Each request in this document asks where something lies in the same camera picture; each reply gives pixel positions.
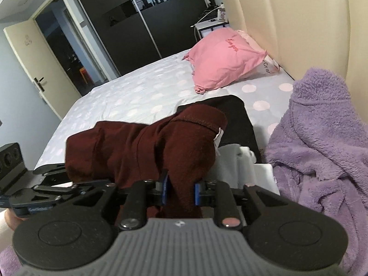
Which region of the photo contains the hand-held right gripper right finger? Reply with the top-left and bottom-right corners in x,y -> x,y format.
194,178 -> 288,230

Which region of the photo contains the purple fleece robe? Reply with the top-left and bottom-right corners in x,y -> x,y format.
264,67 -> 368,276

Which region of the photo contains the black garment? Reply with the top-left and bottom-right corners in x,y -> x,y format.
175,95 -> 263,164

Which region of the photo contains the white nightstand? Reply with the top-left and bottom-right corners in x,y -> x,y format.
194,19 -> 230,39

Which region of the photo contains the white folded garment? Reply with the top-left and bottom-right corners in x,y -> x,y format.
206,144 -> 281,226

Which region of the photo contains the white cable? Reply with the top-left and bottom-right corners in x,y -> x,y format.
190,4 -> 223,39

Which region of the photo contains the pink pillow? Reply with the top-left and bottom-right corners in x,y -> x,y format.
182,28 -> 268,95

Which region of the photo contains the dark wardrobe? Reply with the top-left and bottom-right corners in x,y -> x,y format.
67,0 -> 215,77

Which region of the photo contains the white printed pillow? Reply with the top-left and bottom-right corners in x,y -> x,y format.
236,30 -> 281,78

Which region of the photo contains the polka-dot bed sheet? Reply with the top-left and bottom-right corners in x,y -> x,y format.
34,49 -> 296,173

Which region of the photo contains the person's left forearm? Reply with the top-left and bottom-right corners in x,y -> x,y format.
0,209 -> 26,249

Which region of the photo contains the maroon garment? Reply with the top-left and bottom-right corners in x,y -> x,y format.
66,105 -> 228,222

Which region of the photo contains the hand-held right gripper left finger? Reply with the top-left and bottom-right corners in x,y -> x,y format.
73,170 -> 170,230

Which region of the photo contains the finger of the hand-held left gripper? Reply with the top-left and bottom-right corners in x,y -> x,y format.
33,162 -> 69,176
31,178 -> 113,204

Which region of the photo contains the cream padded headboard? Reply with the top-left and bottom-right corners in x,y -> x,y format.
220,0 -> 368,115

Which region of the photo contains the cream door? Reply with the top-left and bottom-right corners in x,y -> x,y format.
3,19 -> 82,121

